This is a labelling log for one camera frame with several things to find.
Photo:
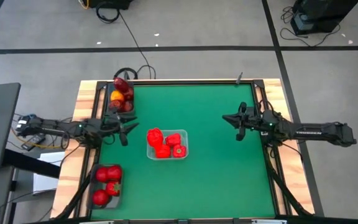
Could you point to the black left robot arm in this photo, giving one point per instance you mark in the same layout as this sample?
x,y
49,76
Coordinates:
x,y
57,127

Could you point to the black power adapter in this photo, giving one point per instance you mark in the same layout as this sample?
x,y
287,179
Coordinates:
x,y
35,140

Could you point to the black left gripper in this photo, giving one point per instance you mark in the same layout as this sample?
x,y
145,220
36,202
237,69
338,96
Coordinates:
x,y
112,126

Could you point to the red and yellow apple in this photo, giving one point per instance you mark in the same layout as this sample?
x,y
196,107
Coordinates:
x,y
117,96

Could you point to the dark red apple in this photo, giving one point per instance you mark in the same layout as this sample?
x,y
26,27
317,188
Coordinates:
x,y
121,84
127,106
115,105
129,94

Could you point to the small grey clip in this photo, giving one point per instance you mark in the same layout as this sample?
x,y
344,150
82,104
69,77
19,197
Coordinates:
x,y
239,78

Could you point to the black box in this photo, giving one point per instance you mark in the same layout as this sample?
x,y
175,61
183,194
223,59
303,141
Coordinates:
x,y
110,3

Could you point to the black desk beam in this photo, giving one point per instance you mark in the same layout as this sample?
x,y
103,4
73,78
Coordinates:
x,y
30,162

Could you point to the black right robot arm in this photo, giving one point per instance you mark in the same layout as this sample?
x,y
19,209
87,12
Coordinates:
x,y
309,132

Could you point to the grey translucent plastic container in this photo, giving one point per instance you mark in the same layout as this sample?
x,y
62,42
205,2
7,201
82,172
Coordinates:
x,y
110,88
117,202

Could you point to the clear plastic container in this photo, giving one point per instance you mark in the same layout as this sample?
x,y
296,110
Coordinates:
x,y
182,134

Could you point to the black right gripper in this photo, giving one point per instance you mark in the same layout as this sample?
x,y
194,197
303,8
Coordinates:
x,y
252,123

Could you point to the black equipment case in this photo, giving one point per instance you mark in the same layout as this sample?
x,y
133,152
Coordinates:
x,y
319,12

